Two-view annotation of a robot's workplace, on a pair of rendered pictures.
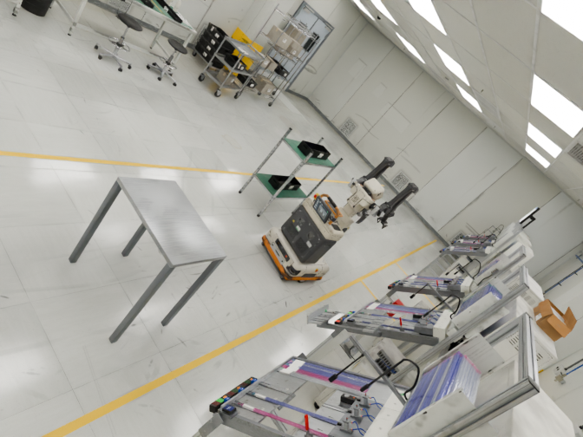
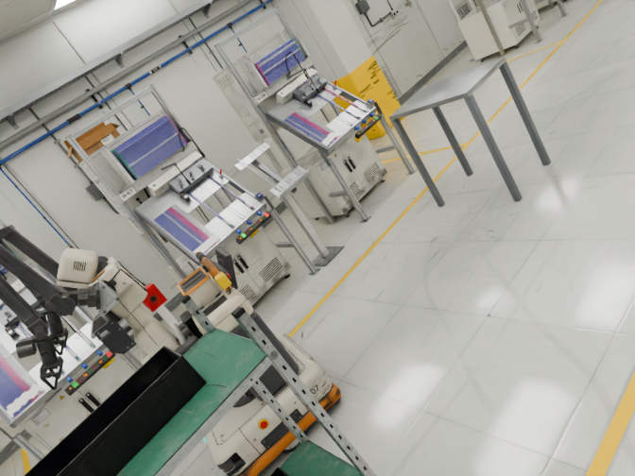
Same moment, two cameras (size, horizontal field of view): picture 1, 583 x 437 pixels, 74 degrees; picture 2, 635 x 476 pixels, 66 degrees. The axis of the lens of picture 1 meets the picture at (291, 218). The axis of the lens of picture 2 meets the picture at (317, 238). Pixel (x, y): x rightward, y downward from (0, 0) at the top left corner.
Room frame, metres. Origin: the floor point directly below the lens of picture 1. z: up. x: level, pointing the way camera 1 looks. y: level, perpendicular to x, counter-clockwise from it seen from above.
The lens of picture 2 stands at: (5.29, 1.75, 1.58)
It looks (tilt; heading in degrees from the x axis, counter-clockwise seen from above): 20 degrees down; 222
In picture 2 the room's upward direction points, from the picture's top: 34 degrees counter-clockwise
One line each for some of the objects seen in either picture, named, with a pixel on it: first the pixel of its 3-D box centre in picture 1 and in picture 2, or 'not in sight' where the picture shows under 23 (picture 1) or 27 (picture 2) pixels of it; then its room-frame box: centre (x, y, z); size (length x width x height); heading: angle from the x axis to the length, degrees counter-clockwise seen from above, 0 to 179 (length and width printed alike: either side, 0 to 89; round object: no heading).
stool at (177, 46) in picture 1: (170, 61); not in sight; (5.80, 3.09, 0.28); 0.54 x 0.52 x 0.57; 93
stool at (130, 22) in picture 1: (122, 42); not in sight; (4.93, 3.32, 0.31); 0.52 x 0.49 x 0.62; 160
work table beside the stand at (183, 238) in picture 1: (145, 257); (468, 139); (2.04, 0.55, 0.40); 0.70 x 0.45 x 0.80; 68
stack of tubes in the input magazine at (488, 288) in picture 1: (479, 306); (149, 147); (2.73, -1.43, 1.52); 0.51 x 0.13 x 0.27; 160
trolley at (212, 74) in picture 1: (232, 68); not in sight; (7.30, 2.76, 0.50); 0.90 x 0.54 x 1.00; 174
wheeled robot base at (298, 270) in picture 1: (296, 254); (262, 400); (4.06, -0.33, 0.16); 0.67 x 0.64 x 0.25; 146
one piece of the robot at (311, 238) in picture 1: (315, 229); (229, 332); (3.98, -0.27, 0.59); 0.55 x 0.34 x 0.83; 56
